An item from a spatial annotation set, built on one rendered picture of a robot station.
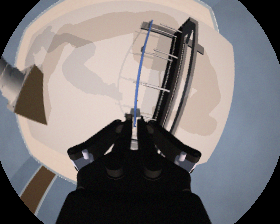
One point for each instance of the black patch panel rack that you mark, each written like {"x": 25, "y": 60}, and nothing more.
{"x": 172, "y": 66}

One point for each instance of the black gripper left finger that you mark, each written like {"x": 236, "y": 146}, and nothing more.
{"x": 97, "y": 145}

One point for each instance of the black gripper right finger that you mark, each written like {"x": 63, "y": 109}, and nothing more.
{"x": 171, "y": 147}

